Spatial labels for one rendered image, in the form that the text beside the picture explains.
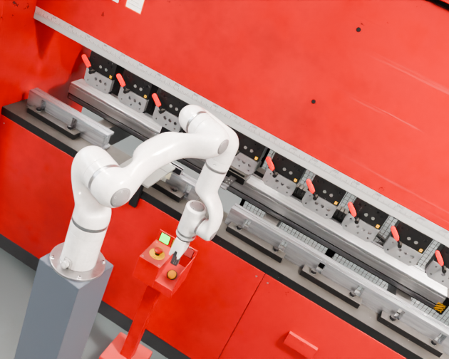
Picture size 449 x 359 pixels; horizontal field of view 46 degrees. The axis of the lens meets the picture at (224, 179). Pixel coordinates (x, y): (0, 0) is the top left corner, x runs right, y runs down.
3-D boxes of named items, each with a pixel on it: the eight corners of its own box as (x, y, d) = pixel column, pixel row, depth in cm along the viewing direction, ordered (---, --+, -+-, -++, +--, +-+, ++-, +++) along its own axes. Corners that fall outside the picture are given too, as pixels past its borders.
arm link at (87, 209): (82, 236, 166) (100, 175, 154) (55, 199, 175) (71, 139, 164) (115, 229, 174) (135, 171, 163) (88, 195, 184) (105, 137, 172)
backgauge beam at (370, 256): (65, 97, 300) (70, 81, 295) (80, 92, 312) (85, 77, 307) (441, 315, 259) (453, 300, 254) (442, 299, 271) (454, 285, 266)
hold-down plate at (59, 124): (26, 112, 273) (27, 107, 272) (33, 110, 278) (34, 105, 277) (73, 139, 268) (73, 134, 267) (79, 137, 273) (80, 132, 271)
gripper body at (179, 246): (183, 222, 221) (176, 241, 228) (172, 235, 213) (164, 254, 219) (199, 231, 220) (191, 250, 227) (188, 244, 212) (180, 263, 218)
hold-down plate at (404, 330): (377, 321, 237) (380, 316, 236) (378, 314, 242) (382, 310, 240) (439, 357, 232) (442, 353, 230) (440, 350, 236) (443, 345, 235)
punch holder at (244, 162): (222, 160, 243) (236, 130, 235) (229, 154, 250) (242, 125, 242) (251, 177, 240) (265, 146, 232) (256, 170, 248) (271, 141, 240)
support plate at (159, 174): (115, 169, 239) (115, 167, 239) (145, 151, 262) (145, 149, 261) (147, 188, 236) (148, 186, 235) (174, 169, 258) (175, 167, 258)
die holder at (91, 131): (26, 105, 279) (29, 89, 274) (33, 102, 284) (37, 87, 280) (102, 150, 270) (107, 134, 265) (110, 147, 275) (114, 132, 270)
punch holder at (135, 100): (116, 100, 254) (125, 69, 246) (125, 96, 261) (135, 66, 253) (142, 115, 251) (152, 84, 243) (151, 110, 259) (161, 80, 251)
